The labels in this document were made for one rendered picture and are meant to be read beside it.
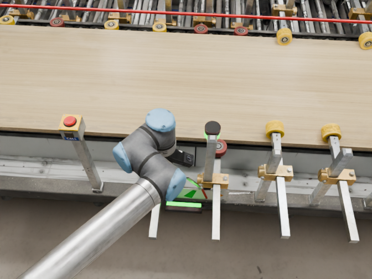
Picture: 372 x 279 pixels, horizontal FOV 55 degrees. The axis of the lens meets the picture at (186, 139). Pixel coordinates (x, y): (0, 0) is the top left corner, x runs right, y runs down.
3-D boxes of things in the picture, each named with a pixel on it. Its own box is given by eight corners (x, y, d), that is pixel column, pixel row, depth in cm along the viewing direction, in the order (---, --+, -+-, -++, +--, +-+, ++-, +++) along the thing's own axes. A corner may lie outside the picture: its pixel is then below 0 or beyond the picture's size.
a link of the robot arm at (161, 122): (137, 118, 108) (160, 99, 112) (140, 141, 118) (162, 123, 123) (159, 135, 104) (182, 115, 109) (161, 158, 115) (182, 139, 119)
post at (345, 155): (314, 208, 169) (354, 155, 130) (306, 208, 170) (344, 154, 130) (313, 202, 171) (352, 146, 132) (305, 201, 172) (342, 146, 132)
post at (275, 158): (259, 208, 173) (282, 156, 134) (252, 208, 173) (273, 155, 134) (259, 201, 175) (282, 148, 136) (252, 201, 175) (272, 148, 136)
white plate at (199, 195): (227, 201, 167) (229, 191, 158) (171, 197, 168) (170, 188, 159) (227, 200, 167) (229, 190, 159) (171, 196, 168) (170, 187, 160)
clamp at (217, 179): (227, 189, 157) (228, 184, 153) (196, 187, 157) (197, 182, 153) (227, 177, 160) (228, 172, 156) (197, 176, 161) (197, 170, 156)
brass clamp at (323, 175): (351, 187, 147) (356, 181, 143) (318, 185, 147) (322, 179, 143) (349, 174, 150) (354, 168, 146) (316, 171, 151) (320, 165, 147)
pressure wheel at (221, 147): (225, 166, 166) (227, 153, 157) (207, 165, 167) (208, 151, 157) (225, 151, 171) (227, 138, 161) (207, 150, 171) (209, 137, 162)
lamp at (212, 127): (216, 164, 148) (220, 134, 130) (202, 163, 148) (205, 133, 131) (216, 152, 151) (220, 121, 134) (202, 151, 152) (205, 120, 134)
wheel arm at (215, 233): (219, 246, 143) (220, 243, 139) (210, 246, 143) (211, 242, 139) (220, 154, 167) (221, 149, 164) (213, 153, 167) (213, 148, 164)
